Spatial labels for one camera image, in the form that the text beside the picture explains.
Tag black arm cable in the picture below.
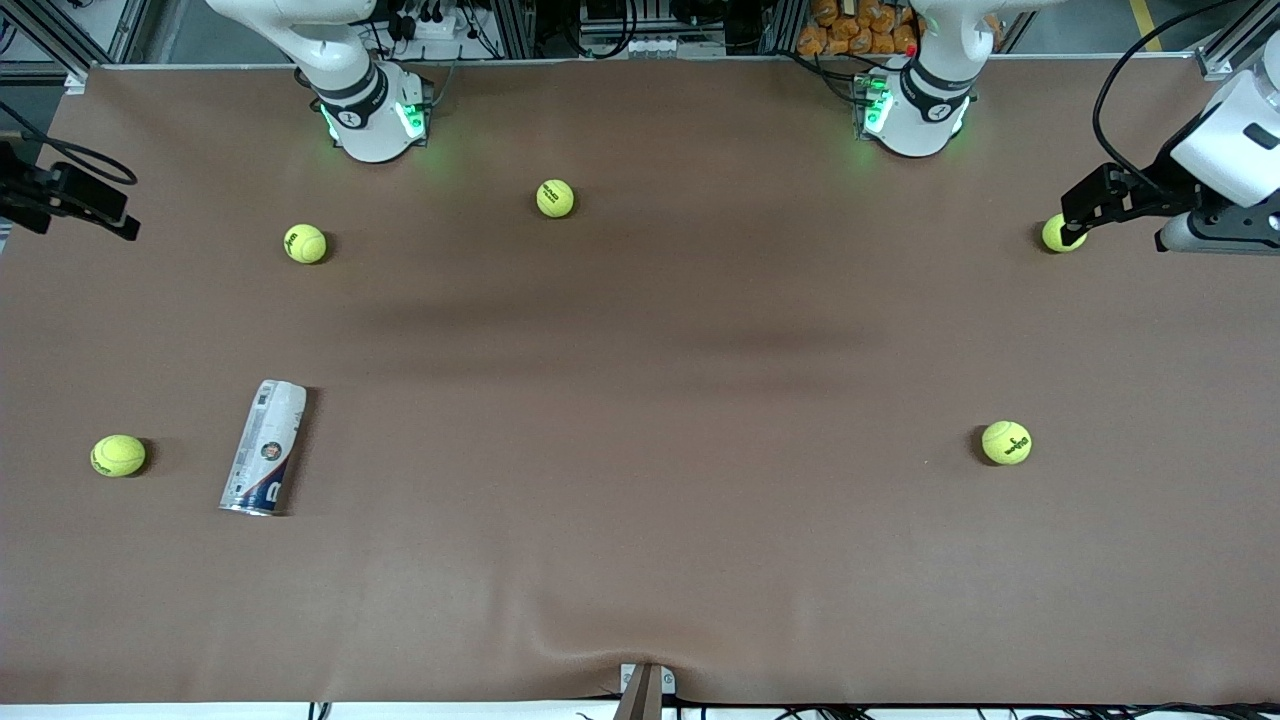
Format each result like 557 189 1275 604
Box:
1092 0 1241 193
0 100 139 188

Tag white tennis ball can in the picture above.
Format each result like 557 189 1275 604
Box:
219 379 308 518

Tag white connector row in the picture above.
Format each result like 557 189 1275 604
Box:
580 35 726 59

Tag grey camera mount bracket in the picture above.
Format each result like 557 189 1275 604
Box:
618 662 678 720

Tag white power strip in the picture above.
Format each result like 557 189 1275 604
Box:
395 8 463 43

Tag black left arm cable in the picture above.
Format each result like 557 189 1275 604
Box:
1092 0 1241 193

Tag aluminium frame strut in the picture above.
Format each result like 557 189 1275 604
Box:
1195 0 1280 83
0 0 96 96

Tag brown table mat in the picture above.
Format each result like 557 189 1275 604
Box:
0 55 1280 707

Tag orange objects pile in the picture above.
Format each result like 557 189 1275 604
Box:
797 0 921 58

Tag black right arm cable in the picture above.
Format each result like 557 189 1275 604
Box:
0 100 139 188

